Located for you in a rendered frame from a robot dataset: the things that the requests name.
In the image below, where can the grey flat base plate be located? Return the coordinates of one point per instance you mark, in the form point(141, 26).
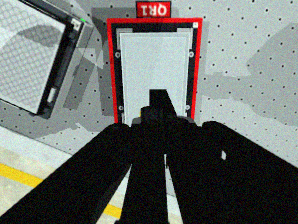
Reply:
point(247, 75)

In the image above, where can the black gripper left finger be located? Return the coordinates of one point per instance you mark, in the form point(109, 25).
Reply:
point(79, 190)

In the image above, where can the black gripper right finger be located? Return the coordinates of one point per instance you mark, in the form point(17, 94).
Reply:
point(262, 187)

